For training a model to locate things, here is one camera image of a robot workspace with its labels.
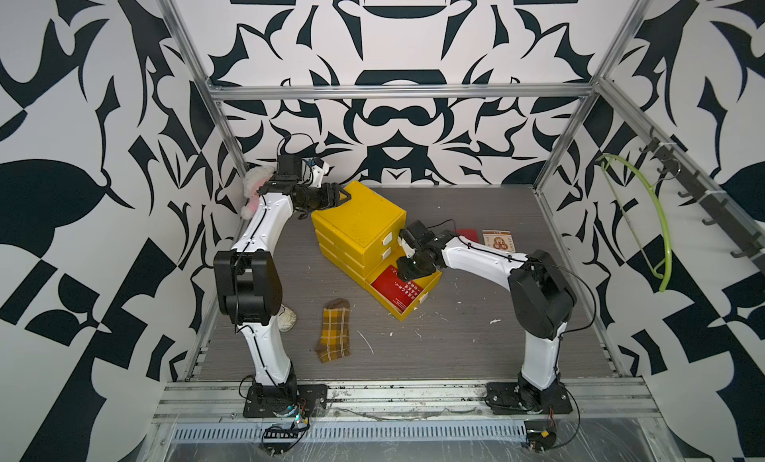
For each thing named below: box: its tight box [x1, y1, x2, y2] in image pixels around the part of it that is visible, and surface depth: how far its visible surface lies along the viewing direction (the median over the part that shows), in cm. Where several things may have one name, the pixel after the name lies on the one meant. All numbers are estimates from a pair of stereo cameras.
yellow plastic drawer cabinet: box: [310, 180, 436, 318], surface depth 86 cm
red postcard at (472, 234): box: [457, 229, 481, 243], surface depth 110 cm
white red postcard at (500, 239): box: [482, 229, 516, 253], surface depth 107 cm
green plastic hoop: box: [599, 153, 673, 293], surface depth 72 cm
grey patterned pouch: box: [276, 303, 297, 333], surface depth 86 cm
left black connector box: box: [261, 421, 310, 456], surface depth 73 cm
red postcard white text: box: [370, 264, 424, 314], surface depth 94 cm
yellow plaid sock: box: [314, 297, 351, 364], surface depth 86 cm
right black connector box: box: [523, 419, 557, 453], surface depth 72 cm
